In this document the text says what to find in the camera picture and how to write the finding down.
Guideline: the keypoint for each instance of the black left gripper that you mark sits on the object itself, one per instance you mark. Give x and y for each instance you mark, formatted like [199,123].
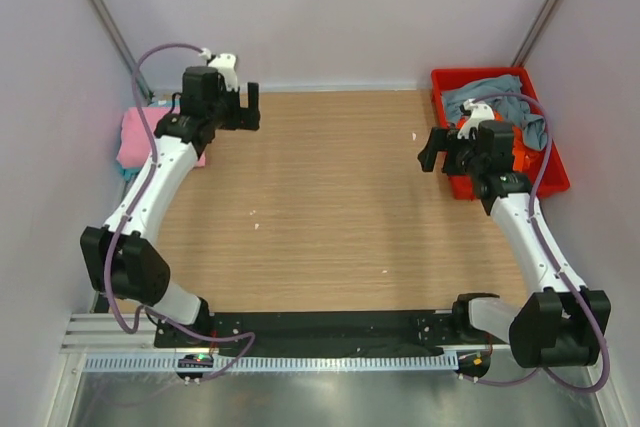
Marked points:
[239,114]

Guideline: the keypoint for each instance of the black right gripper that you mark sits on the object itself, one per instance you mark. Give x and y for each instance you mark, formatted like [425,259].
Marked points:
[447,153]

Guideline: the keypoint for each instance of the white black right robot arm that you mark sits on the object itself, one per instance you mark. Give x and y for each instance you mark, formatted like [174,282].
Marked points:
[563,321]

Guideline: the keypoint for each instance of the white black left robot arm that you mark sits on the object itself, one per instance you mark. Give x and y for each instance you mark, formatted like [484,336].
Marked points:
[120,256]

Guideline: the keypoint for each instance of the orange t shirt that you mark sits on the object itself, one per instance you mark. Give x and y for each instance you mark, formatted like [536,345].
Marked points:
[524,156]

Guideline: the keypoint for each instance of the grey-teal t shirt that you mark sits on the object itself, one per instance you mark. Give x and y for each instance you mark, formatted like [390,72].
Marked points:
[500,93]

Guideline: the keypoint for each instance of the folded turquoise t shirt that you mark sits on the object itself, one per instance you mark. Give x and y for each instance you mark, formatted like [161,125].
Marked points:
[134,142]

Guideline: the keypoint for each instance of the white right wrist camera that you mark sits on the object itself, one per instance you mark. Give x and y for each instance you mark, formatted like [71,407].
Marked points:
[476,112]

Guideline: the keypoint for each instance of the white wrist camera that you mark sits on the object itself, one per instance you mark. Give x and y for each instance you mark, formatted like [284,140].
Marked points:
[225,64]
[476,112]

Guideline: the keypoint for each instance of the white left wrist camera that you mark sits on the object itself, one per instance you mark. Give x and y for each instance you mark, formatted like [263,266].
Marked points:
[225,64]

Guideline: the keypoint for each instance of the aluminium corner post left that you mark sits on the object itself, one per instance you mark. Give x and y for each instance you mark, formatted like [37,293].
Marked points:
[113,33]

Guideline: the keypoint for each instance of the aluminium corner post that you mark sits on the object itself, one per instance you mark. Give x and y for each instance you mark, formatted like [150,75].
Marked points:
[113,33]
[541,22]

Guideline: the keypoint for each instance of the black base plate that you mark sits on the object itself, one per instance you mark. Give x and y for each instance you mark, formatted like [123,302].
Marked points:
[349,334]

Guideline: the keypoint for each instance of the aluminium corner post right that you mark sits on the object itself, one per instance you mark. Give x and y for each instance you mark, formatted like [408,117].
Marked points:
[541,22]

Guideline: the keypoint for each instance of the slotted cable duct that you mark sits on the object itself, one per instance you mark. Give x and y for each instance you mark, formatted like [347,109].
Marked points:
[182,362]

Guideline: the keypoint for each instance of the aluminium front rail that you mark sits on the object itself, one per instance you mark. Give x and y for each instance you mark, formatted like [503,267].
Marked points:
[102,331]

